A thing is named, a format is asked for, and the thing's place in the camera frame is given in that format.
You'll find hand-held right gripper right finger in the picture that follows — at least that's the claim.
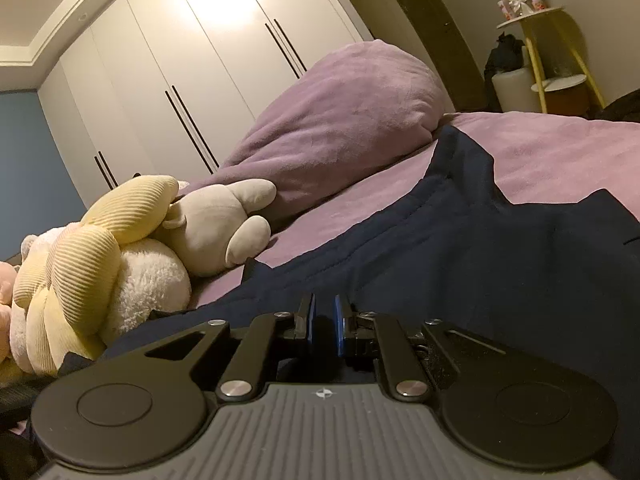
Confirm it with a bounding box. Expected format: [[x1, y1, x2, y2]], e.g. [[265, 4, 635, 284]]
[[334, 294, 505, 403]]

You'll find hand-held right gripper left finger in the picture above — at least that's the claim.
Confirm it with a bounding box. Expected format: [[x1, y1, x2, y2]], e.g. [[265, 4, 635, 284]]
[[144, 292, 318, 403]]

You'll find navy zip jacket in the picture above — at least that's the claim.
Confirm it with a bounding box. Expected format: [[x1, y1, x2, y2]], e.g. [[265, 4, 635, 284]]
[[57, 125, 640, 413]]

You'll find grey bunny plush toy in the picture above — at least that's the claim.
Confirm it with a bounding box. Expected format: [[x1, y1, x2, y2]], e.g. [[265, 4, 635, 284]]
[[161, 177, 279, 277]]

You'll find white fluffy plush toy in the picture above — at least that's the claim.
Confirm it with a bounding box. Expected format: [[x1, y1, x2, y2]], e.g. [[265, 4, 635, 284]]
[[9, 225, 194, 367]]

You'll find purple pillow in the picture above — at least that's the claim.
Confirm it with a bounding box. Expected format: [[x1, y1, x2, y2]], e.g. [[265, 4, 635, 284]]
[[184, 40, 457, 235]]

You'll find cream ribbed flower plush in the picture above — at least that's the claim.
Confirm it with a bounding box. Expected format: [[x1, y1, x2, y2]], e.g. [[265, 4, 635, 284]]
[[12, 175, 181, 377]]

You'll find white wardrobe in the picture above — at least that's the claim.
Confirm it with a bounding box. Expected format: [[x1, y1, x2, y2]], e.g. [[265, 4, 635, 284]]
[[37, 0, 372, 211]]

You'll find white round stool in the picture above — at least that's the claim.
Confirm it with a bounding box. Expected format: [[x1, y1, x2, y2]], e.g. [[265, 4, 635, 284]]
[[492, 67, 545, 114]]

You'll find black bag on stool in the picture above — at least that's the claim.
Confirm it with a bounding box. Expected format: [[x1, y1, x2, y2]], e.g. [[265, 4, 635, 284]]
[[482, 32, 529, 87]]

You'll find brown box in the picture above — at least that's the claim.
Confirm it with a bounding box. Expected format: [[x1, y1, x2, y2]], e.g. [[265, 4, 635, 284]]
[[544, 82, 592, 114]]

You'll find yellow-legged side table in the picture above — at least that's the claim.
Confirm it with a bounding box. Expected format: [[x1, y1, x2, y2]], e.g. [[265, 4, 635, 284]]
[[495, 5, 607, 114]]

